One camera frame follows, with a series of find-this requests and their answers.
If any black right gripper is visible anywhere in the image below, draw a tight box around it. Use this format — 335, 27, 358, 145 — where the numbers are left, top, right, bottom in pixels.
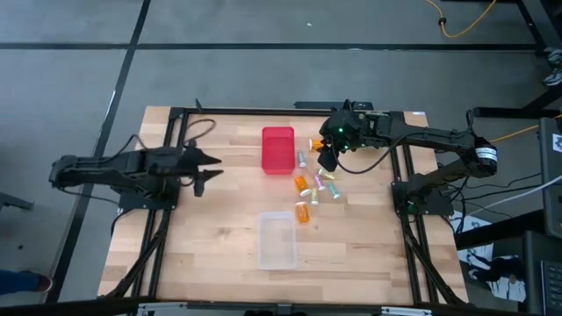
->
316, 104, 367, 174

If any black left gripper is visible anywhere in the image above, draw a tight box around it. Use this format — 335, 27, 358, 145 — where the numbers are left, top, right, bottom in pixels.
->
172, 146, 225, 198

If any red plastic bin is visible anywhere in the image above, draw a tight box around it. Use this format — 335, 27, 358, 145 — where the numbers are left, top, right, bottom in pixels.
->
261, 126, 296, 176

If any clear plastic bin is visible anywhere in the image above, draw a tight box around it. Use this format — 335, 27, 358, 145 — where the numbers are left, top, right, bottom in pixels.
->
256, 211, 298, 270

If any black desk edge bar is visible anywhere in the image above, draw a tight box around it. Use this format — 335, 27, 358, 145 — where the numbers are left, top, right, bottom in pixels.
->
456, 209, 545, 250

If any grey metal leg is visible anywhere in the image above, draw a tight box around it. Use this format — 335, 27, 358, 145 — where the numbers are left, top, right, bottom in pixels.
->
0, 191, 35, 212

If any black and white printed paper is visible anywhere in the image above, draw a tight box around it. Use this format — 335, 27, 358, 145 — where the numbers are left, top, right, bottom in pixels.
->
456, 210, 528, 304

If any black computer case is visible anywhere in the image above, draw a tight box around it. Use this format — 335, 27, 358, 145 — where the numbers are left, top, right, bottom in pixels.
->
538, 117, 562, 238

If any black box with keypad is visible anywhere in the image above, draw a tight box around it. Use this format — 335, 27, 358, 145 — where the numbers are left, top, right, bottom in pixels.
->
524, 230, 562, 316

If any person's shoe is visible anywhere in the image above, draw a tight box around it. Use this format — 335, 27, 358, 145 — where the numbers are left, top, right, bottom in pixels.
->
542, 68, 562, 87
544, 46, 562, 67

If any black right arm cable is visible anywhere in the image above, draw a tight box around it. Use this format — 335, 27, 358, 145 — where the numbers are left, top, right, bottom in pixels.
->
331, 131, 414, 176

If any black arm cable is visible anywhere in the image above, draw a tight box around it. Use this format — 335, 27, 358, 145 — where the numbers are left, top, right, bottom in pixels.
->
331, 131, 414, 176
183, 118, 218, 146

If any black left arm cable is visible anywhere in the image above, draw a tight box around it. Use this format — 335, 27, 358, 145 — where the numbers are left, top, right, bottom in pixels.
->
183, 118, 218, 146

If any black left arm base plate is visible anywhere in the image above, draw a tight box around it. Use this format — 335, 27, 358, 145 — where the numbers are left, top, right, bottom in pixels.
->
118, 175, 181, 211

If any black aluminium table frame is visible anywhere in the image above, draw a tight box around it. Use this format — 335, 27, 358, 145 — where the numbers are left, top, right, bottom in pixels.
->
103, 106, 469, 306

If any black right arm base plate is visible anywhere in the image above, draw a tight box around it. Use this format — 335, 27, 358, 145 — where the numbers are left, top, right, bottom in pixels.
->
392, 179, 455, 217

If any black overhead frame beam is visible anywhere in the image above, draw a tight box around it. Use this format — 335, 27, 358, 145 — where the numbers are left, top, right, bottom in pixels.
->
0, 296, 562, 316

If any yellow extension cable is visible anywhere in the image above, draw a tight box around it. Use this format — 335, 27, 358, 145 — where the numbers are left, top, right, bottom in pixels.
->
489, 112, 562, 144
424, 0, 497, 39

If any black desk frame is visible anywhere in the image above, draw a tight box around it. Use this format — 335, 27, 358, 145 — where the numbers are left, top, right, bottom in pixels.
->
473, 0, 562, 119

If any white cable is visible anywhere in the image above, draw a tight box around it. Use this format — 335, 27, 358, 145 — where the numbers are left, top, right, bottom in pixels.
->
467, 175, 562, 216

